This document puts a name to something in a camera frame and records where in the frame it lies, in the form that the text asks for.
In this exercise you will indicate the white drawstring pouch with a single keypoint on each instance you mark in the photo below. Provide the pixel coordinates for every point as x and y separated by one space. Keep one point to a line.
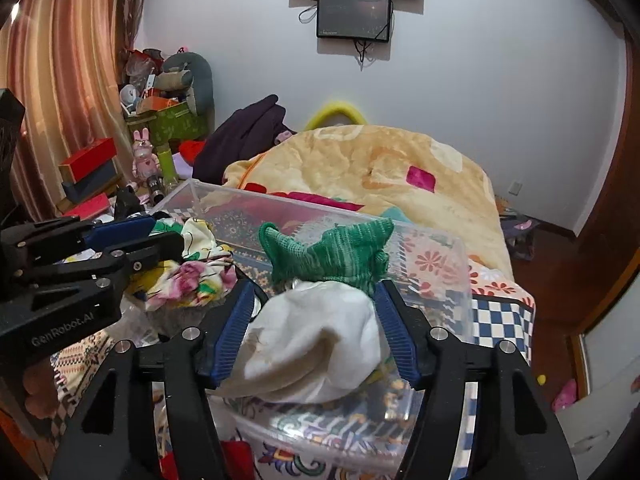
314 343

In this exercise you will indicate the small wall monitor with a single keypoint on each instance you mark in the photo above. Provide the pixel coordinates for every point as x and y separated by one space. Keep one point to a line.
363 20

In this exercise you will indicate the green knit sock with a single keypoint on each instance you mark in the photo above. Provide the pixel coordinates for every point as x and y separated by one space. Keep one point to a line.
352 255

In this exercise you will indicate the yellow fleece blanket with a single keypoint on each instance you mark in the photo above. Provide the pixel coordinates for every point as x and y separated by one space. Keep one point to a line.
380 169

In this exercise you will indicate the clear plastic storage box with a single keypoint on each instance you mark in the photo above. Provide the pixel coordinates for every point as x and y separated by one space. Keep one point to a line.
192 199

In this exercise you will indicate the orange striped curtain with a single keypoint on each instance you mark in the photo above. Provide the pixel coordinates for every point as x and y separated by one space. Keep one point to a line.
65 61

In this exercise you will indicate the green storage box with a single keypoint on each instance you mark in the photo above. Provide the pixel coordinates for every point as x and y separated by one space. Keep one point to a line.
172 123

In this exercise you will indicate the pink rabbit plush toy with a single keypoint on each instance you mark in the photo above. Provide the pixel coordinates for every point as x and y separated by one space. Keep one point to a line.
146 163

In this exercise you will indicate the person's left hand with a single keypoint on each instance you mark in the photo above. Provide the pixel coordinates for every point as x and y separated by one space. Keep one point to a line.
42 396

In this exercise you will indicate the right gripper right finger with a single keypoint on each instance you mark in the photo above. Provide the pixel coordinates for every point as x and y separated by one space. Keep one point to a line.
516 435

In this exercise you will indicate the yellow curved pillow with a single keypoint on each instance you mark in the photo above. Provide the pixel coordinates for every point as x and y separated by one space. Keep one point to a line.
333 109

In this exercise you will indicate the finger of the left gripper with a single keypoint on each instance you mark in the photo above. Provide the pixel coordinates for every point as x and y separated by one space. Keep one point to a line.
139 255
105 235

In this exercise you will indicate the green bottle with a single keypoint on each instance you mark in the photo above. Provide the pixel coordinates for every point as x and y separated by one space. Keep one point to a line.
167 165

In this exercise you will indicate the red gift box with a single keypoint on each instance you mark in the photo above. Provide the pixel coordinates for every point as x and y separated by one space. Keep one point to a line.
85 161

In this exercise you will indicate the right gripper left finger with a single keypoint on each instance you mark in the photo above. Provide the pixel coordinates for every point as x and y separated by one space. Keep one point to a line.
112 432

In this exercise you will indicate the grey wolf plush toy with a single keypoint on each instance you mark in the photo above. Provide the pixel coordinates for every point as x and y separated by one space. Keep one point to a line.
188 72

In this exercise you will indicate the floral fabric piece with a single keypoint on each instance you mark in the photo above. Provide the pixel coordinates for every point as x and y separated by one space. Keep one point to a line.
205 274

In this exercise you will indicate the dark purple clothing pile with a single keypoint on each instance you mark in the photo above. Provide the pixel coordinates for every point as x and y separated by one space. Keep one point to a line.
248 132

